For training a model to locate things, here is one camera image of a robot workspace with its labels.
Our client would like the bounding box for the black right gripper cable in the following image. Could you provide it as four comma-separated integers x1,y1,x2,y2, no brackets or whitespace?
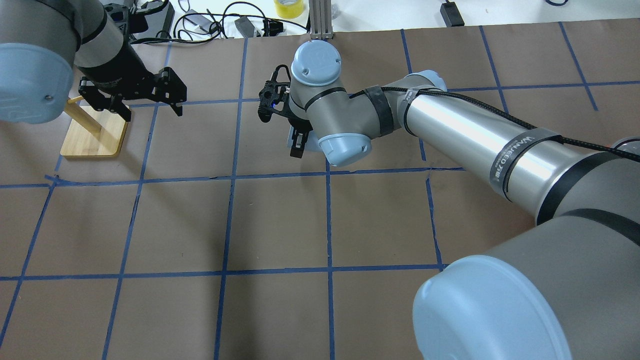
350,86,640,163

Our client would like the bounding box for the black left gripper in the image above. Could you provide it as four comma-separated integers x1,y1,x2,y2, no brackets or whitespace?
77,47,188,123

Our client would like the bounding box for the black cables bundle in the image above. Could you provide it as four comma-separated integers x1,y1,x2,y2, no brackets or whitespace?
130,0,308,46

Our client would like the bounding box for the black adapter box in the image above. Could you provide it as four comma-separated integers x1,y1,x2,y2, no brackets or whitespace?
439,0,466,28

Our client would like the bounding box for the aluminium frame post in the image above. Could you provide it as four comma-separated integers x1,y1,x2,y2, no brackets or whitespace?
308,0,334,40

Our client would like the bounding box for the light blue cup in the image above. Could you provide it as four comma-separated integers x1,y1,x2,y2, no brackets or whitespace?
286,126,323,153

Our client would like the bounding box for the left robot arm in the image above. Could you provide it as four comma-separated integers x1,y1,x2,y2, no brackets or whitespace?
0,0,187,125

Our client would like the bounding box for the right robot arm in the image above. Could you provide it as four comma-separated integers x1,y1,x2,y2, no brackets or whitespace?
257,39,640,360

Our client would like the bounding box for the wooden mug stand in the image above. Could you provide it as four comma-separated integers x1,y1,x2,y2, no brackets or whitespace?
60,96,128,158

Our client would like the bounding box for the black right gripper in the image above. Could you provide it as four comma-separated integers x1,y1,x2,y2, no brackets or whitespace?
257,64,313,158

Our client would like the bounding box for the yellow tape roll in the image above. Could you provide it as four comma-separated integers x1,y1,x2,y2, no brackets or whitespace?
273,0,305,19

